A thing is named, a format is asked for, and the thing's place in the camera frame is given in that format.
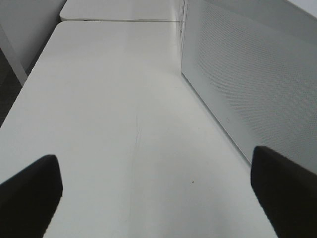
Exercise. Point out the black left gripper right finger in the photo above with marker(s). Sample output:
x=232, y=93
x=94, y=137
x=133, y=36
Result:
x=287, y=193

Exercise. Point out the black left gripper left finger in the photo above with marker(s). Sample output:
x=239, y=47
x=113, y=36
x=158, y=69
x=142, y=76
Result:
x=29, y=199

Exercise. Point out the white microwave door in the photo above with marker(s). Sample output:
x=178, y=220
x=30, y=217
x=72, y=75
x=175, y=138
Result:
x=254, y=65

